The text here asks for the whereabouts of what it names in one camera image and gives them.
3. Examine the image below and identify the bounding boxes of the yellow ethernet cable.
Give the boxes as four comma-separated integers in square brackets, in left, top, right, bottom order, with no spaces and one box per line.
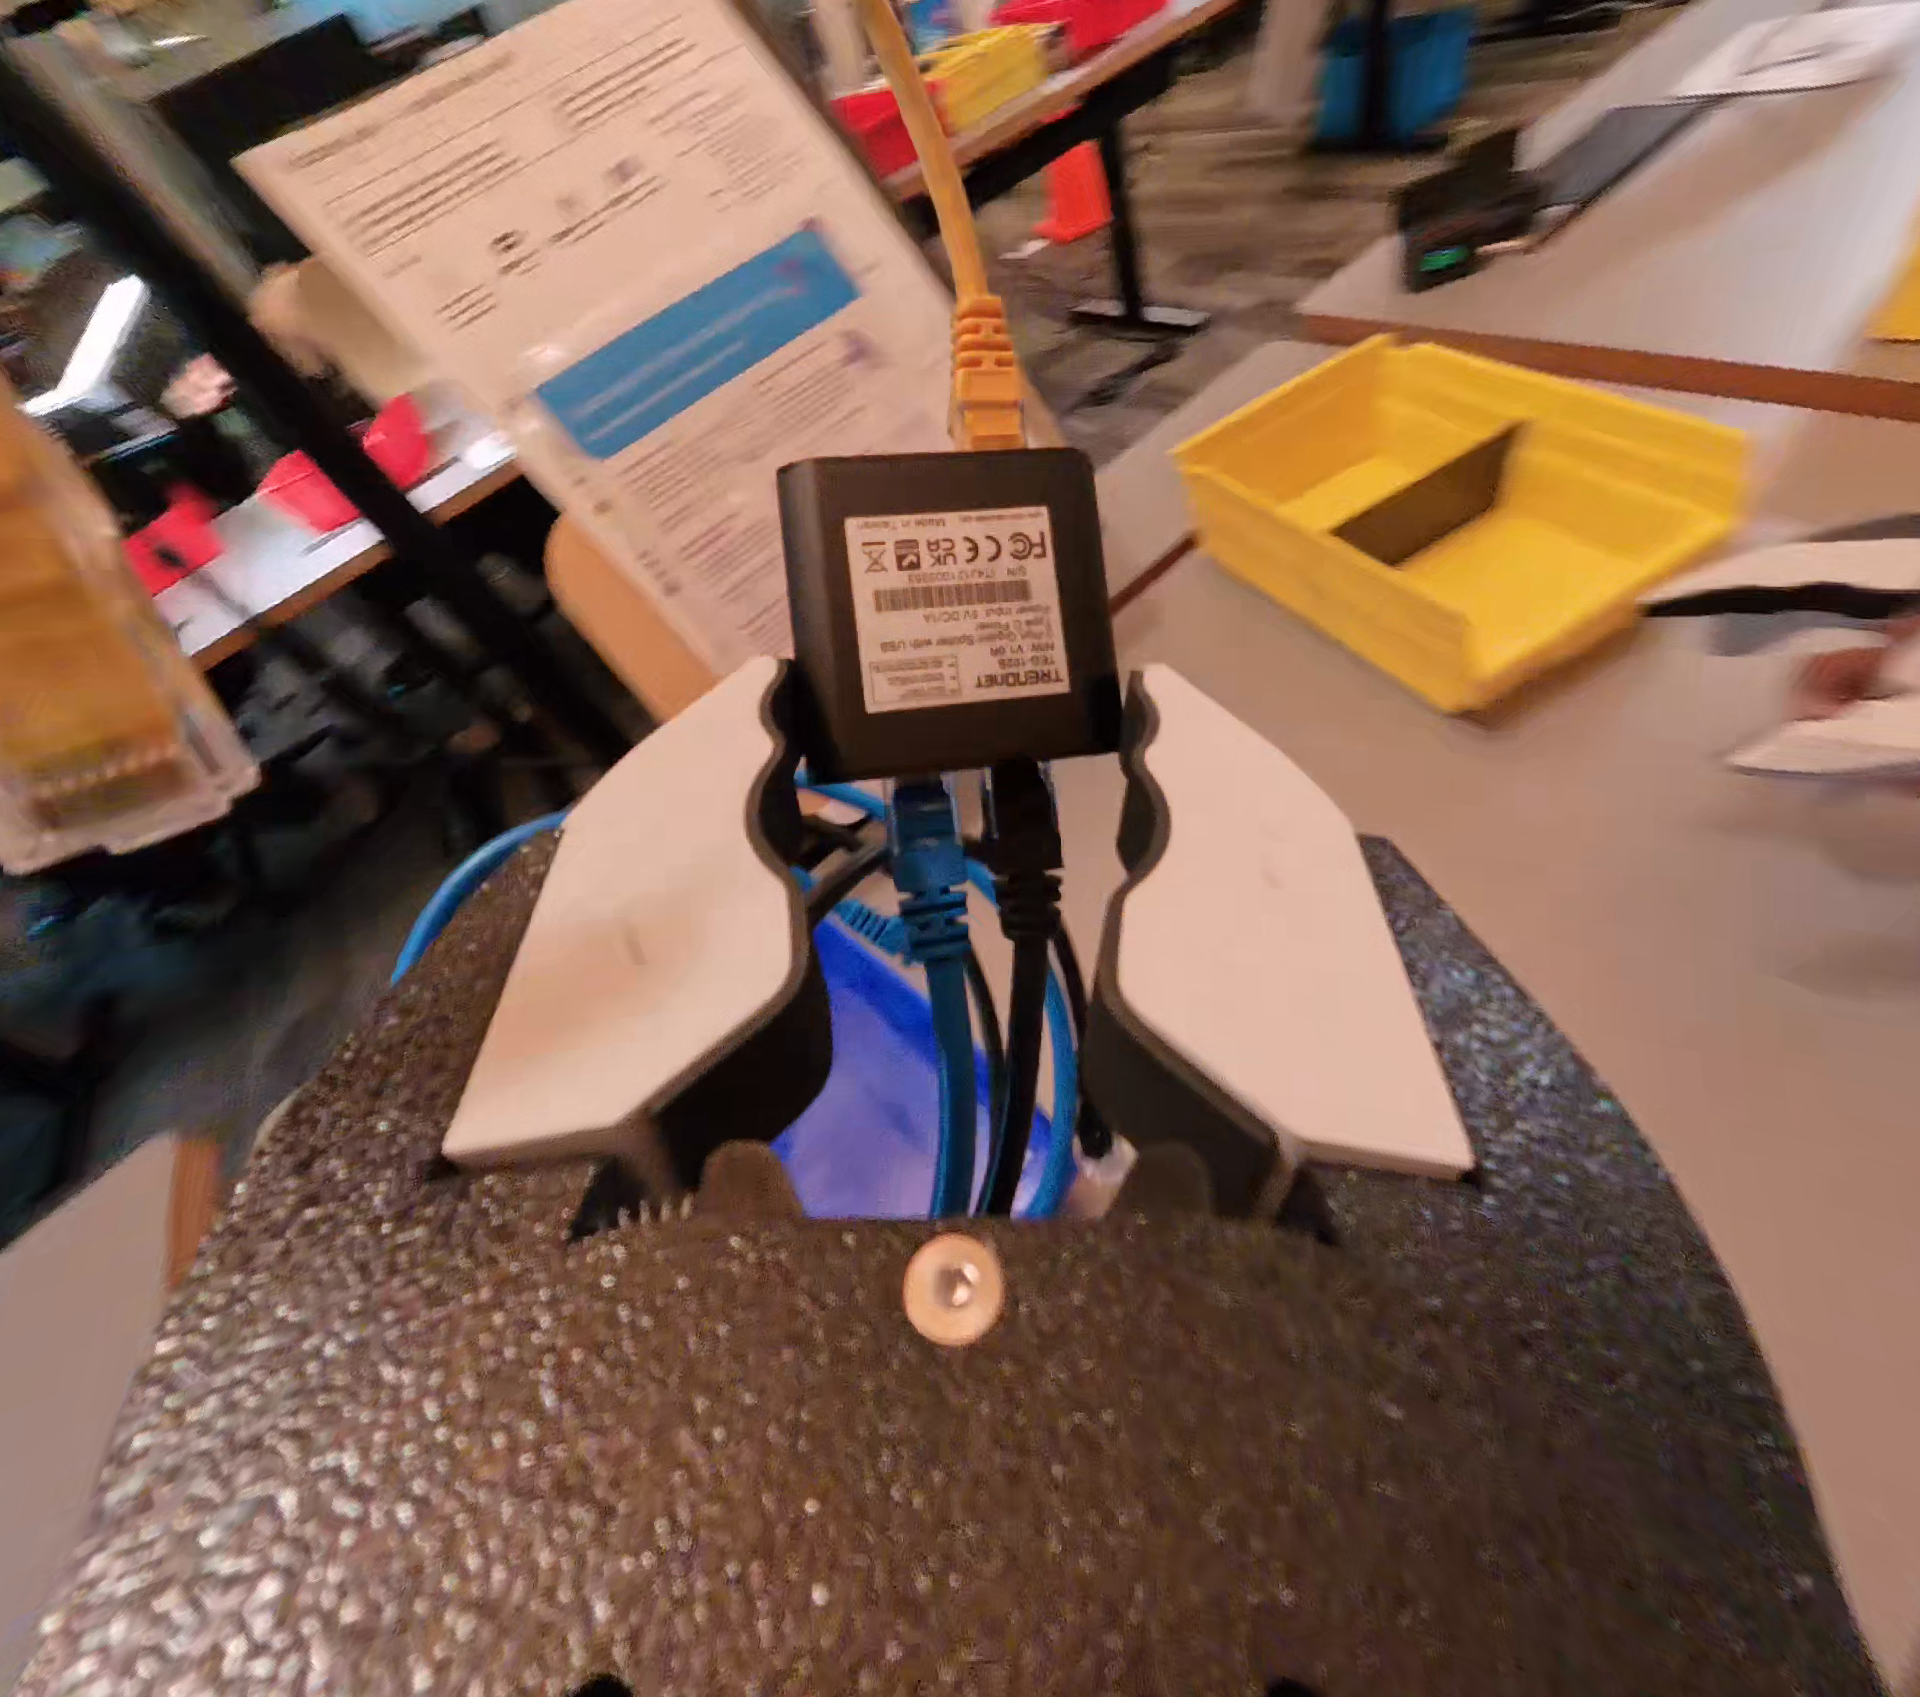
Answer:
[0,0,1039,874]

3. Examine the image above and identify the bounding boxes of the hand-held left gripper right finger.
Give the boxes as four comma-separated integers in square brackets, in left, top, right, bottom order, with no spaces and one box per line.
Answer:
[1083,665,1480,1214]

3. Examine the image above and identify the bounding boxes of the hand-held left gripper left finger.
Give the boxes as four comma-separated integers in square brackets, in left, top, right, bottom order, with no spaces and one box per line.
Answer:
[442,656,837,1182]

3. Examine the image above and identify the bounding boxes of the instruction sheet on stand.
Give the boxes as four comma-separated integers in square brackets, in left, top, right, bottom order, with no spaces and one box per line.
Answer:
[241,0,1052,726]

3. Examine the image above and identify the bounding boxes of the orange traffic cone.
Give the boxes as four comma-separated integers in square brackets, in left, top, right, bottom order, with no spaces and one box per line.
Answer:
[1034,139,1117,244]

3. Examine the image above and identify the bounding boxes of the black ethernet splitter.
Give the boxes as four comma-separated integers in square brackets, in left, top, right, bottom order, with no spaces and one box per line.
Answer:
[775,447,1124,780]

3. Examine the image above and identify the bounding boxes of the printed instruction sheet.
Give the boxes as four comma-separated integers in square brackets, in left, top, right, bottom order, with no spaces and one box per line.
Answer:
[233,0,985,670]

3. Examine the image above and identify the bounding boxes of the black bin divider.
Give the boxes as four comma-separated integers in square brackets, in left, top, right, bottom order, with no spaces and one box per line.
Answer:
[1327,425,1525,566]

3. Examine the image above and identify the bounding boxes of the yellow plastic bin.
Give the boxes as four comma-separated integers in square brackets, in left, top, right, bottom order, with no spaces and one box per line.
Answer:
[914,23,1052,129]
[1170,334,1751,716]

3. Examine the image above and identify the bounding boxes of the wood-edged grey table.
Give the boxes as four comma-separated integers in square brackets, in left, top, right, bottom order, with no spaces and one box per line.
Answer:
[1296,0,1920,425]

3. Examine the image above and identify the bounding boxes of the wooden background table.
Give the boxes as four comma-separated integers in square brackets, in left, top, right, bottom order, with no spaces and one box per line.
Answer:
[877,0,1255,334]

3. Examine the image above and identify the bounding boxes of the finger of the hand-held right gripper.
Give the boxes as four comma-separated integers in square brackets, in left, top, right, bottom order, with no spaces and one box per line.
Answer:
[1642,535,1920,656]
[1724,693,1920,785]

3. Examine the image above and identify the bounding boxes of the grey desk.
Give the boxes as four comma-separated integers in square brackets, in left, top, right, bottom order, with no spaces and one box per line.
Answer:
[0,338,1920,1697]

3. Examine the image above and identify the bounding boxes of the blue ethernet cable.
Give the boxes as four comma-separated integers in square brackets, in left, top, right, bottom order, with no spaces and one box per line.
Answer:
[392,779,1131,1227]

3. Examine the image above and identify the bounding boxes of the blue plastic bin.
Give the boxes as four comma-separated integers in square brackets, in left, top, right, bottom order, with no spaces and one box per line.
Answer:
[772,909,1083,1222]

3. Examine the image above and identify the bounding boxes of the black electronic device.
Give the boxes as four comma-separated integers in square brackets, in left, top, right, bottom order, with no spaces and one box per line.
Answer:
[1394,128,1548,292]

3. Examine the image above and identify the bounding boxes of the black cable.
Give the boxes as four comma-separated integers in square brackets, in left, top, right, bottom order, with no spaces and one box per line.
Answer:
[973,758,1120,1218]

